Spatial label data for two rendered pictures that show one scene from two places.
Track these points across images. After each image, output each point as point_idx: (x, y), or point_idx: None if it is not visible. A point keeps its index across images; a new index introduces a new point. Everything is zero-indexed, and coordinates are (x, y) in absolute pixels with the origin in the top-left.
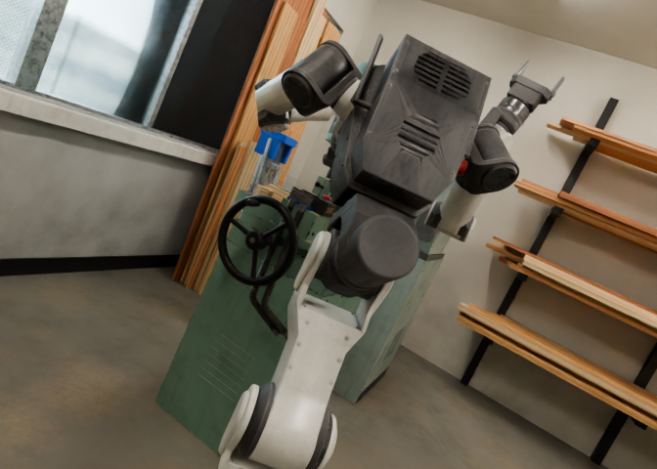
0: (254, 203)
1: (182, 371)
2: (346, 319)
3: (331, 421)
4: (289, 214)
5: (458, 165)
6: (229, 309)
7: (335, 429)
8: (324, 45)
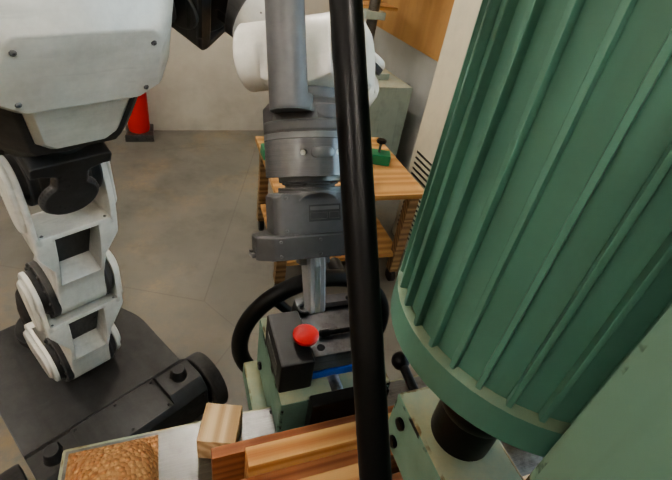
0: (329, 266)
1: None
2: (43, 221)
3: (26, 273)
4: (278, 284)
5: None
6: None
7: (19, 273)
8: None
